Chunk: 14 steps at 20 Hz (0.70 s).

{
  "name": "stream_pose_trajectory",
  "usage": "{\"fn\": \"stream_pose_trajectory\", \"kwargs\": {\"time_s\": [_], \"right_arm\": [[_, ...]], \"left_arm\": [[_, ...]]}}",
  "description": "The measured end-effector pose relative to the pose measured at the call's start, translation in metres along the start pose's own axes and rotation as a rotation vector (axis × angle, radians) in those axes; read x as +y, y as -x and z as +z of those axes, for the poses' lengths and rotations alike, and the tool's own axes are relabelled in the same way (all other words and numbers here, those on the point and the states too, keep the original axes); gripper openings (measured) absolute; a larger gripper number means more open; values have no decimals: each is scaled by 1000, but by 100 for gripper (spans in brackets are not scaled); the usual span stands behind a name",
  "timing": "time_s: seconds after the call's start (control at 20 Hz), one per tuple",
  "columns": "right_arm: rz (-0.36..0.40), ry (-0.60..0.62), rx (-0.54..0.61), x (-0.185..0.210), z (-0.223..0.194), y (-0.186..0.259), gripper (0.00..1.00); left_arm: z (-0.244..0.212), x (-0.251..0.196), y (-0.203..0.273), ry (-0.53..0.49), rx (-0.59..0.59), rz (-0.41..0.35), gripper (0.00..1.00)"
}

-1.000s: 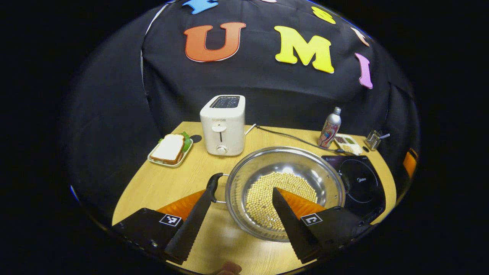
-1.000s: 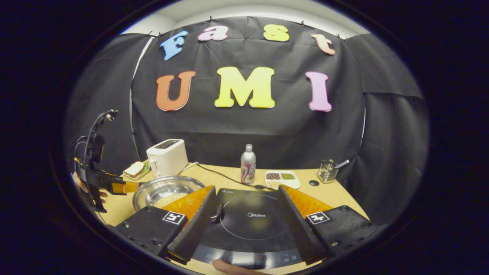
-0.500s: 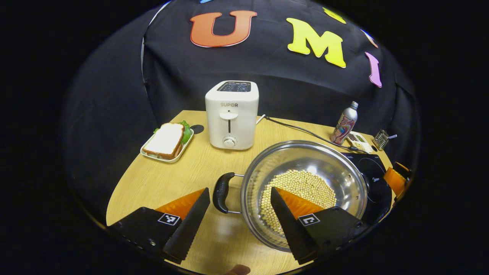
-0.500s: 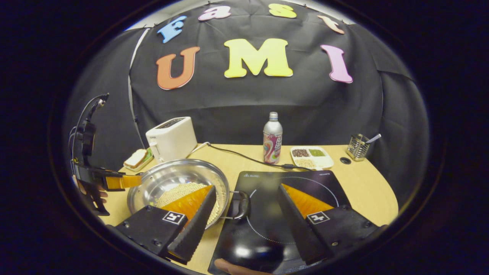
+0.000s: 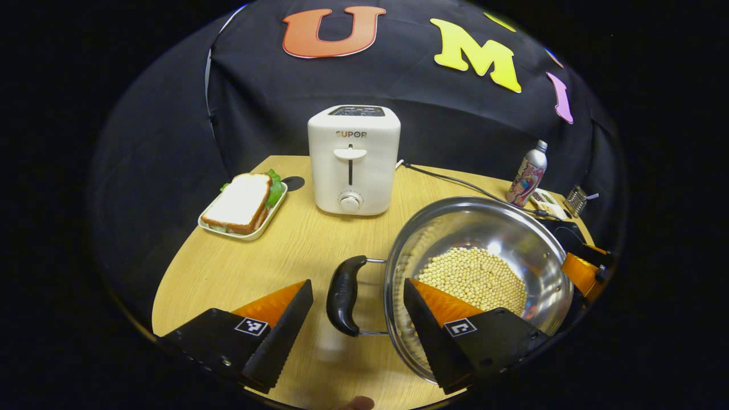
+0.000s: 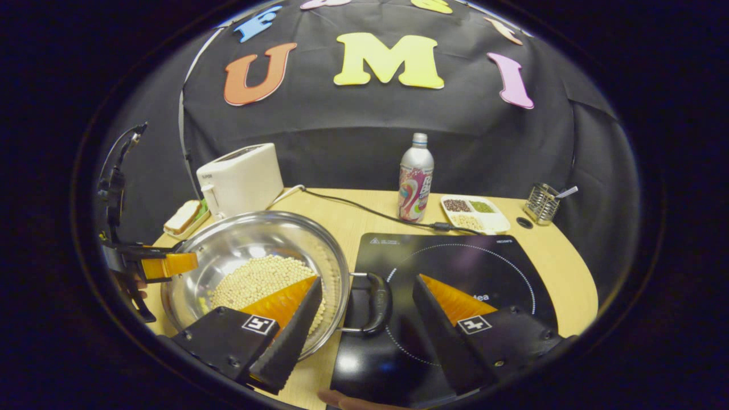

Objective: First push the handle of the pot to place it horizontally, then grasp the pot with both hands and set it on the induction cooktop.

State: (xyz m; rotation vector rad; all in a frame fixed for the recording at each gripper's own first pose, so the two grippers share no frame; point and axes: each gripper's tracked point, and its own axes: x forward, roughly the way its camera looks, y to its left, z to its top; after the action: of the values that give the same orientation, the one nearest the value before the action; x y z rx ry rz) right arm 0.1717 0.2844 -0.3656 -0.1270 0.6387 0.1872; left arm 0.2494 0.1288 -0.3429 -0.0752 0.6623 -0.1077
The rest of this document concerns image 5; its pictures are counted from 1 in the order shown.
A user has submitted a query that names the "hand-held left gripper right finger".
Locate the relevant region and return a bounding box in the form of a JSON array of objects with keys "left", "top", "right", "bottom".
[{"left": 403, "top": 278, "right": 550, "bottom": 395}]

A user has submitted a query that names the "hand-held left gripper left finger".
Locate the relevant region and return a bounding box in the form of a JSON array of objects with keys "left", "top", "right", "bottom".
[{"left": 159, "top": 279, "right": 314, "bottom": 393}]

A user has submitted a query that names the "steel pot with black handles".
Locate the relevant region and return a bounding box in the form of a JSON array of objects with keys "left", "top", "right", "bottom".
[{"left": 326, "top": 196, "right": 587, "bottom": 383}]

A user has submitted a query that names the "metal mesh utensil holder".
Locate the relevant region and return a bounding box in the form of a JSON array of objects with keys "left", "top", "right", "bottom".
[{"left": 565, "top": 186, "right": 588, "bottom": 217}]

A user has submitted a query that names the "white divided dish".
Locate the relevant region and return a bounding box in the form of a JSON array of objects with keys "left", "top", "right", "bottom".
[{"left": 530, "top": 189, "right": 570, "bottom": 220}]

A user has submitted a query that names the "heap of soybeans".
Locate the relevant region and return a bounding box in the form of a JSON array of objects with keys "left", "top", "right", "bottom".
[{"left": 416, "top": 246, "right": 527, "bottom": 318}]

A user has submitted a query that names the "silver printed bottle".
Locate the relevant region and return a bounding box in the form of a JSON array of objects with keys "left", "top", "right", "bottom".
[{"left": 506, "top": 140, "right": 548, "bottom": 207}]

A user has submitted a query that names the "sandwich with lettuce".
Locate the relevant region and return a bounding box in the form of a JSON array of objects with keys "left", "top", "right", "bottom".
[{"left": 201, "top": 169, "right": 284, "bottom": 235}]

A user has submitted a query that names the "white toaster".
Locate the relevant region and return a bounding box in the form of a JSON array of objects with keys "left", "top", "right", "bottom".
[{"left": 308, "top": 105, "right": 401, "bottom": 216}]

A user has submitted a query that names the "toaster power cable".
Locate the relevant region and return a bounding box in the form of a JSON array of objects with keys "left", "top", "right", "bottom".
[{"left": 397, "top": 160, "right": 548, "bottom": 218}]

